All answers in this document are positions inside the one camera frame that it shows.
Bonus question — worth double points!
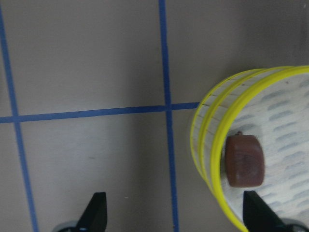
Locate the dark red bun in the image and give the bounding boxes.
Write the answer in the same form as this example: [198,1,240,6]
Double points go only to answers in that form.
[225,131,265,188]

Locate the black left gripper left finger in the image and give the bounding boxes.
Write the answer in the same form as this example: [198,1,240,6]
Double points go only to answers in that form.
[74,192,108,232]

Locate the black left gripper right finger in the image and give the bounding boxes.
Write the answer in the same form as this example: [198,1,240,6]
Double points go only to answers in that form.
[242,190,290,232]

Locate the yellow rimmed steamer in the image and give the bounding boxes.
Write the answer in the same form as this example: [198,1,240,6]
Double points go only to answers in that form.
[189,69,265,191]
[198,66,309,232]

